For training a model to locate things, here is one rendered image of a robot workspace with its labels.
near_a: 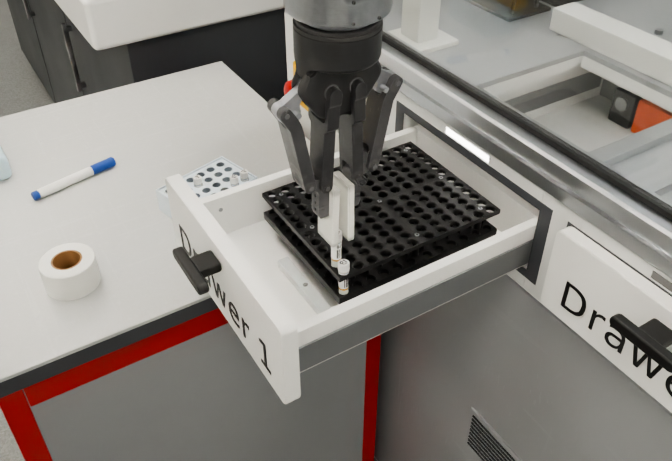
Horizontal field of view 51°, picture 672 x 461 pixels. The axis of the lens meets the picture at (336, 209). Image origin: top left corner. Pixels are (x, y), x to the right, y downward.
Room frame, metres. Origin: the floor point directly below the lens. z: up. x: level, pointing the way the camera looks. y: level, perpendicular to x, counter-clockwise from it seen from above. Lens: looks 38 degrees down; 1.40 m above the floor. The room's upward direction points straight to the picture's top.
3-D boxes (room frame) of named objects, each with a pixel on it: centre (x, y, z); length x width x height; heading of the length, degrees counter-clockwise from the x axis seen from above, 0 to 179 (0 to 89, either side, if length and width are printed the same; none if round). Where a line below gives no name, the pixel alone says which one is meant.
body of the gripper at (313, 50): (0.56, 0.00, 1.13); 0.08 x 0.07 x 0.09; 122
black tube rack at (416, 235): (0.67, -0.05, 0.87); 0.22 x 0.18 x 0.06; 122
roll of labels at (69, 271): (0.68, 0.35, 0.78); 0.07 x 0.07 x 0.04
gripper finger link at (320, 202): (0.55, 0.02, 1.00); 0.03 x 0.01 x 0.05; 122
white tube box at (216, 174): (0.85, 0.19, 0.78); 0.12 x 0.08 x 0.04; 137
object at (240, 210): (0.67, -0.06, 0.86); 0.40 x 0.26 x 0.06; 122
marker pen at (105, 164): (0.91, 0.41, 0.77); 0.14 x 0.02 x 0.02; 135
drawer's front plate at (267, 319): (0.56, 0.12, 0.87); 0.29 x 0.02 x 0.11; 32
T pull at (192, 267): (0.55, 0.14, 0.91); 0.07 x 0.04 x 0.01; 32
